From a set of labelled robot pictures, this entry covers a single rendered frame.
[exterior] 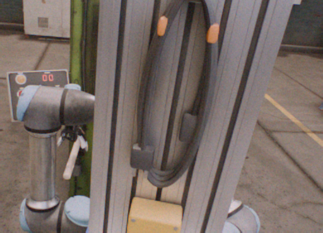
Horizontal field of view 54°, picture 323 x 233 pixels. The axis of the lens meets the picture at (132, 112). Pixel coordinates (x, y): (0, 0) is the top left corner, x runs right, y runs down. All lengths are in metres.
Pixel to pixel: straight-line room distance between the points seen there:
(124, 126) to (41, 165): 0.60
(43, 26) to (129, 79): 6.86
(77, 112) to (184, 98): 0.53
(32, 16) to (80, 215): 6.43
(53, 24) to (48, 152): 6.31
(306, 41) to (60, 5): 6.32
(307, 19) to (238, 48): 8.99
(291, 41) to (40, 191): 8.71
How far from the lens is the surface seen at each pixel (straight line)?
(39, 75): 1.91
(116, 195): 0.59
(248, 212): 1.29
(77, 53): 2.08
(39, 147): 1.04
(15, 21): 8.09
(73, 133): 1.52
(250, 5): 0.45
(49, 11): 7.23
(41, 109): 0.97
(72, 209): 1.15
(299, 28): 9.39
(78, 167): 2.41
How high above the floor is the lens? 1.84
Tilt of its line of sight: 26 degrees down
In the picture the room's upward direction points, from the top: 6 degrees clockwise
